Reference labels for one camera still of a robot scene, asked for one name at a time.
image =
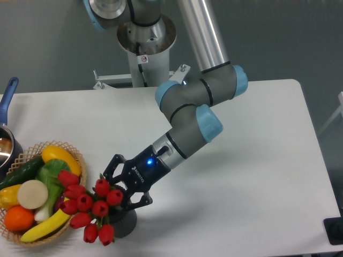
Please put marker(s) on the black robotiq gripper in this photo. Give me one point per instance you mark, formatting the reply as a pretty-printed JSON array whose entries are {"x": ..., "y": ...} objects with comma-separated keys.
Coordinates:
[{"x": 138, "y": 175}]

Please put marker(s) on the red tulip bouquet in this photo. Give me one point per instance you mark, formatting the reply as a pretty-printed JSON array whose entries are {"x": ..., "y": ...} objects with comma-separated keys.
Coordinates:
[{"x": 90, "y": 210}]

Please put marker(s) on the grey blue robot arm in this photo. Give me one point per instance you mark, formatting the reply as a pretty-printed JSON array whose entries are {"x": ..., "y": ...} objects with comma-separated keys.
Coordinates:
[{"x": 186, "y": 107}]

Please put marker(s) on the dark grey ribbed vase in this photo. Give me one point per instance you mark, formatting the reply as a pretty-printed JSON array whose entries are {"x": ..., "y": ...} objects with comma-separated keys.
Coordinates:
[{"x": 123, "y": 221}]

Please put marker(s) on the purple vegetable in basket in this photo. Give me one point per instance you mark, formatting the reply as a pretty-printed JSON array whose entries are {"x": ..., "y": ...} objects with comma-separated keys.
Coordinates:
[{"x": 58, "y": 203}]

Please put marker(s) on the yellow banana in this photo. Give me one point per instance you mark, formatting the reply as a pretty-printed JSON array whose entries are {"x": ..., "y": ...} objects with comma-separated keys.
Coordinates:
[{"x": 51, "y": 226}]

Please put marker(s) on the green bok choy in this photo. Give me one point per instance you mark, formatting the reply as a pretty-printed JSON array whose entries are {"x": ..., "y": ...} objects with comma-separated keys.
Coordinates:
[{"x": 48, "y": 175}]

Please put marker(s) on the beige round slice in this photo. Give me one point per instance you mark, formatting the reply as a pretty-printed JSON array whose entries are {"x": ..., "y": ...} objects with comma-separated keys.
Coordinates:
[{"x": 32, "y": 194}]

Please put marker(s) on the green cucumber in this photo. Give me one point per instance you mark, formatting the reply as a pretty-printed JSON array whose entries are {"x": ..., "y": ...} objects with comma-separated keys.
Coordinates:
[{"x": 23, "y": 173}]

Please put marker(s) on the woven wicker basket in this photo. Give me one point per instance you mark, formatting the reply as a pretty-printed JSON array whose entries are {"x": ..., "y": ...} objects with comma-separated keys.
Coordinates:
[{"x": 27, "y": 155}]

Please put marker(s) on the orange fruit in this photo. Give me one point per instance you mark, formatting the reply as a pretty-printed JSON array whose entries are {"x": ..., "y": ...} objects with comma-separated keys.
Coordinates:
[{"x": 18, "y": 218}]

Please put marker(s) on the yellow bell pepper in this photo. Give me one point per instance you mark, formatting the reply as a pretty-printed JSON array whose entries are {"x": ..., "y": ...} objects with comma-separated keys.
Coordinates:
[{"x": 9, "y": 196}]

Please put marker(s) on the black device at edge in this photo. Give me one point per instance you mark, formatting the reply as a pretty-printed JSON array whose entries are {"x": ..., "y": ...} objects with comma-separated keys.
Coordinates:
[{"x": 333, "y": 228}]

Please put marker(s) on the blue handled saucepan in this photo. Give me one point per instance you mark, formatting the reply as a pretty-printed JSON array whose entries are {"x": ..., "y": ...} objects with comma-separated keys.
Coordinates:
[{"x": 10, "y": 147}]

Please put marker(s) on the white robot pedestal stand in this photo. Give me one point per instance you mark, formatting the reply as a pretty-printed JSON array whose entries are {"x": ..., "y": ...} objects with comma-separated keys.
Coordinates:
[{"x": 147, "y": 49}]

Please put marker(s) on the white frame at right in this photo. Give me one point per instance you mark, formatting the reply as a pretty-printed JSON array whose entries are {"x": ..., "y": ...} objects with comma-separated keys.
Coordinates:
[{"x": 334, "y": 116}]

